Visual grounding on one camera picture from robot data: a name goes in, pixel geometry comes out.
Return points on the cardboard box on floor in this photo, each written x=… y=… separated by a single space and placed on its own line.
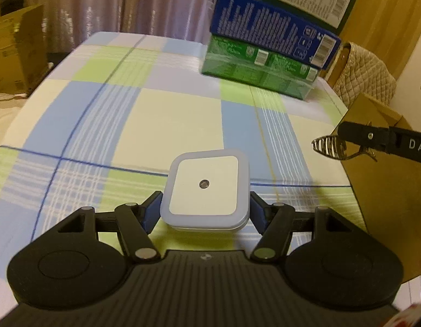
x=23 y=55

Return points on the white square night light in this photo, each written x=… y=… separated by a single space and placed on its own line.
x=208 y=191

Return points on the blue box middle of stack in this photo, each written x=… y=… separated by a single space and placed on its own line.
x=275 y=29

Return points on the pink curtain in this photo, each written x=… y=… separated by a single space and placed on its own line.
x=68 y=23

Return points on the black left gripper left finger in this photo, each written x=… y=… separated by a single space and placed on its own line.
x=117 y=236

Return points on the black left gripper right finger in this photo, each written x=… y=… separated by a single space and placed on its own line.
x=332 y=239

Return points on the chair with quilted cover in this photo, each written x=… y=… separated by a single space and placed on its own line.
x=355 y=71

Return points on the green box bottom of stack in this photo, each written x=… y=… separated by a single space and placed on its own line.
x=244 y=63

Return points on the plaid tablecloth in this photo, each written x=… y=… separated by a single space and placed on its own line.
x=104 y=127

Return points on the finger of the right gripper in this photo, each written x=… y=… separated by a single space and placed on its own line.
x=368 y=136

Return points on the black white striped hair clip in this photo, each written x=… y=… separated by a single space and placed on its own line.
x=333 y=147

